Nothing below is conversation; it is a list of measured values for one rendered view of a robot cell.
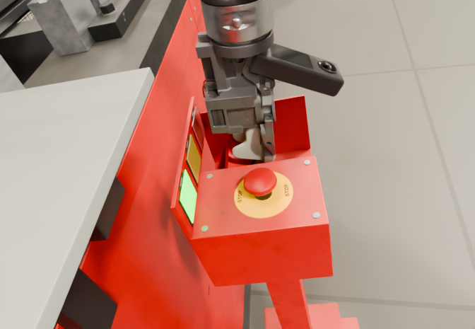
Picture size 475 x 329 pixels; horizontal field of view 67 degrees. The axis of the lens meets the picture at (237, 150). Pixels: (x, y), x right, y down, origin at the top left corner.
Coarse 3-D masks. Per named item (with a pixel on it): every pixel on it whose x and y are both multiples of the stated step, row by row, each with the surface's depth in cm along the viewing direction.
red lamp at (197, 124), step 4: (196, 108) 51; (196, 112) 50; (196, 116) 50; (196, 120) 50; (200, 120) 52; (192, 124) 48; (196, 124) 49; (200, 124) 52; (196, 128) 49; (200, 128) 51; (196, 132) 49; (200, 132) 51; (196, 136) 49; (200, 136) 51; (200, 140) 50; (200, 144) 50
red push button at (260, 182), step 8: (256, 168) 43; (264, 168) 43; (248, 176) 42; (256, 176) 42; (264, 176) 42; (272, 176) 42; (248, 184) 41; (256, 184) 41; (264, 184) 41; (272, 184) 41; (248, 192) 41; (256, 192) 41; (264, 192) 41
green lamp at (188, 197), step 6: (186, 174) 42; (186, 180) 41; (186, 186) 41; (192, 186) 44; (186, 192) 41; (192, 192) 43; (180, 198) 39; (186, 198) 40; (192, 198) 43; (186, 204) 40; (192, 204) 42; (186, 210) 40; (192, 210) 42; (192, 216) 42; (192, 222) 42
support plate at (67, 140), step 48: (0, 96) 28; (48, 96) 26; (96, 96) 24; (144, 96) 24; (0, 144) 22; (48, 144) 21; (96, 144) 20; (0, 192) 19; (48, 192) 18; (96, 192) 17; (0, 240) 16; (48, 240) 16; (0, 288) 14; (48, 288) 14
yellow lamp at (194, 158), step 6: (192, 138) 47; (192, 144) 46; (192, 150) 46; (192, 156) 45; (198, 156) 48; (192, 162) 45; (198, 162) 48; (192, 168) 45; (198, 168) 47; (198, 174) 47; (198, 180) 46
